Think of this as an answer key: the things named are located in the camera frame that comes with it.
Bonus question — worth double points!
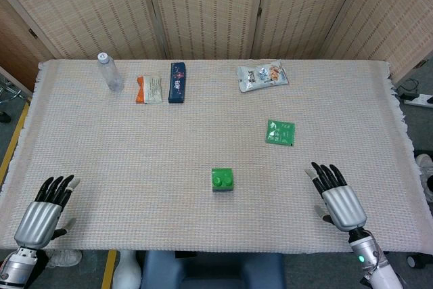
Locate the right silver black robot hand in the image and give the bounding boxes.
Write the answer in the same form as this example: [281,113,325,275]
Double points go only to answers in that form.
[303,162,369,234]

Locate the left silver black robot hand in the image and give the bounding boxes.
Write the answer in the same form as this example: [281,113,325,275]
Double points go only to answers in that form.
[13,175,81,248]

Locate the green toy brick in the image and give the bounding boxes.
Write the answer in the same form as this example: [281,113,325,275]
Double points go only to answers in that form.
[211,167,235,189]

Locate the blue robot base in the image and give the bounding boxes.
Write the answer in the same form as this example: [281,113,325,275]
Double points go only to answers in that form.
[140,250,287,289]

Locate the white shoe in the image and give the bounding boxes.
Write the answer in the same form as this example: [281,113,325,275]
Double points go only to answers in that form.
[415,153,433,177]
[43,249,83,268]

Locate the black caster wheel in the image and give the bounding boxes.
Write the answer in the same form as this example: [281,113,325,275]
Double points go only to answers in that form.
[407,254,424,269]

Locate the green square sachet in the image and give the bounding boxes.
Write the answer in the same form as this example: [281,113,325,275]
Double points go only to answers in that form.
[265,118,296,148]

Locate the chrome chair base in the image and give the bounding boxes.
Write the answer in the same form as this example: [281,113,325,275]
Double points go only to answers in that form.
[0,75,23,124]

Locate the white power strip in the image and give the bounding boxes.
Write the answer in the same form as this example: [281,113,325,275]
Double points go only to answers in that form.
[403,93,433,109]

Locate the beige woven tablecloth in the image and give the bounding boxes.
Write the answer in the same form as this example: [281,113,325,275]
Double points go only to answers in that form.
[0,58,433,255]

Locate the white snack bag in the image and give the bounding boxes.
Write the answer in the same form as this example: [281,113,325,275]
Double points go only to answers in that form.
[235,60,290,93]

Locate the clear plastic water bottle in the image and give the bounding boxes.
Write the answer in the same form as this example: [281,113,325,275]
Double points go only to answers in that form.
[97,51,124,93]

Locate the orange white snack packet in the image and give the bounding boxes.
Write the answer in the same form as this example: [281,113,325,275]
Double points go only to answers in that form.
[135,75,164,105]

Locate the dark blue rectangular box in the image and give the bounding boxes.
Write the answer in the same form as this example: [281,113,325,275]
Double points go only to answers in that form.
[168,62,187,104]

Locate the bamboo folding screen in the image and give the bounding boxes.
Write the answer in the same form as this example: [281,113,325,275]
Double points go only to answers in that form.
[0,0,433,93]

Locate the black floor cable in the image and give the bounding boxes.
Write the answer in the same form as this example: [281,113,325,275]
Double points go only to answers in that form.
[396,78,420,97]

